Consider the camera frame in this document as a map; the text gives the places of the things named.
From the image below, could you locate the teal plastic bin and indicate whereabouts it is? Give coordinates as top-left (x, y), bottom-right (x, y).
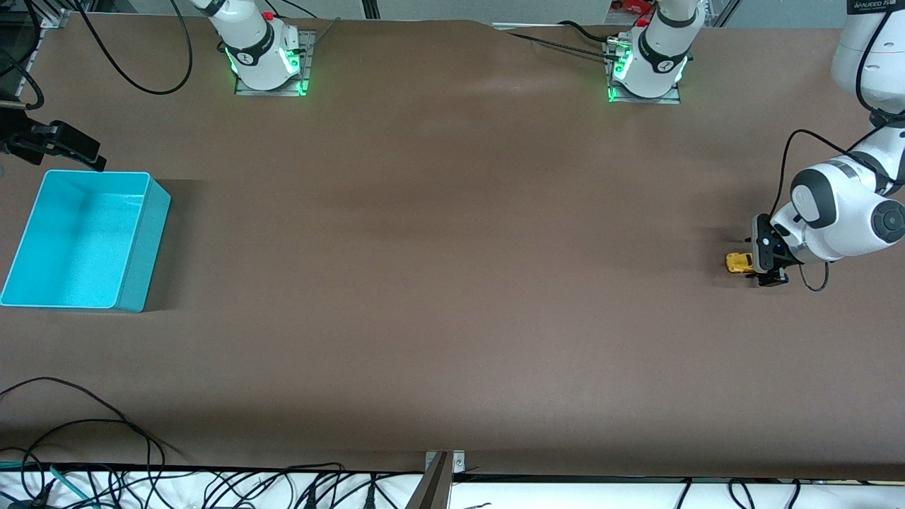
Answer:
top-left (0, 170), bottom-right (173, 314)

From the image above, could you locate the brown table mat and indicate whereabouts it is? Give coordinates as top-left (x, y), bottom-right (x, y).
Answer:
top-left (0, 13), bottom-right (905, 483)

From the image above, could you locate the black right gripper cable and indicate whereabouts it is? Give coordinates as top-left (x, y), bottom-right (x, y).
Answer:
top-left (0, 48), bottom-right (45, 112)

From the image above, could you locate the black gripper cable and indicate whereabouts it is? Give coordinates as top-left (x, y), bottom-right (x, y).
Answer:
top-left (0, 48), bottom-right (45, 112)
top-left (778, 7), bottom-right (905, 293)

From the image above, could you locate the thick black looping cable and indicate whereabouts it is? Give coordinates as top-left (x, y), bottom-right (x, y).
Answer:
top-left (69, 0), bottom-right (194, 95)

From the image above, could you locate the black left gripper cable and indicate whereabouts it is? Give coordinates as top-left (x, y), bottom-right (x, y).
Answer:
top-left (778, 7), bottom-right (905, 293)

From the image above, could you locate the aluminium frame profile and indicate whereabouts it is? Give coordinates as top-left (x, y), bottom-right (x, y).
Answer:
top-left (11, 0), bottom-right (73, 90)
top-left (707, 0), bottom-right (742, 29)

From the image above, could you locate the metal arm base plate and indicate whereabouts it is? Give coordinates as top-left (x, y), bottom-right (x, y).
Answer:
top-left (606, 39), bottom-right (684, 105)
top-left (233, 30), bottom-right (316, 98)

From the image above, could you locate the thin black cable on mat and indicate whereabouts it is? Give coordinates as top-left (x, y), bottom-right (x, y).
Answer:
top-left (0, 376), bottom-right (187, 460)

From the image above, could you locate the black braided cable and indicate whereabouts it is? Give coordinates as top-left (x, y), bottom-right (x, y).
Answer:
top-left (505, 31), bottom-right (617, 62)

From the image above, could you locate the teal cable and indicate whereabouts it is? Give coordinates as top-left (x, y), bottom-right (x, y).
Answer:
top-left (0, 460), bottom-right (98, 509)

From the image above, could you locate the silver metal bracket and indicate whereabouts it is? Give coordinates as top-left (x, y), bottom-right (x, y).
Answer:
top-left (425, 450), bottom-right (467, 474)

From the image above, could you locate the dark grey camera pole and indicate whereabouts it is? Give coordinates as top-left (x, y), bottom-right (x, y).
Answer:
top-left (404, 452), bottom-right (454, 509)

